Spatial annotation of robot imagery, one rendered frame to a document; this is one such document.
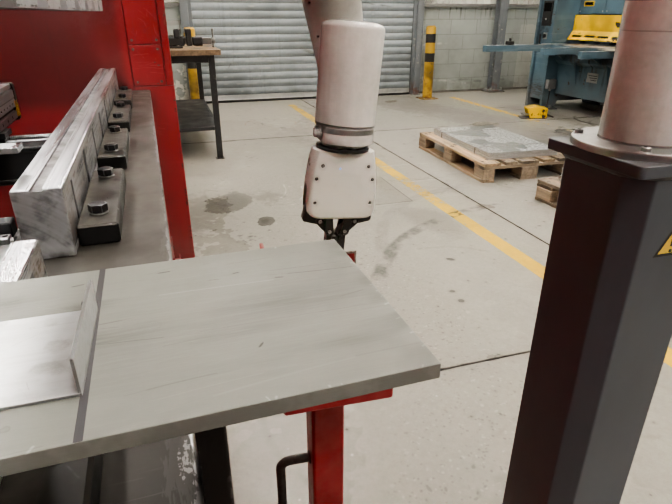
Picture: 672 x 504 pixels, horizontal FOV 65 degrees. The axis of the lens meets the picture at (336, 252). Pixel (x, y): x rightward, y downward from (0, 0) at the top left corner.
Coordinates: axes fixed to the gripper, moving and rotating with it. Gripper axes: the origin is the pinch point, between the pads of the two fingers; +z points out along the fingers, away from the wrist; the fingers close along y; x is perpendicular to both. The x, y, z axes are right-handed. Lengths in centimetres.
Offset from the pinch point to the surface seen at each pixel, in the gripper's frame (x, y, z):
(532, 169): 269, 238, 57
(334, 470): -7.9, 1.3, 38.4
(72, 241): -0.9, -36.2, -1.9
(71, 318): -41, -29, -13
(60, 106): 170, -68, 9
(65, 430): -51, -28, -13
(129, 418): -51, -25, -14
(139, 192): 25.6, -29.5, -0.3
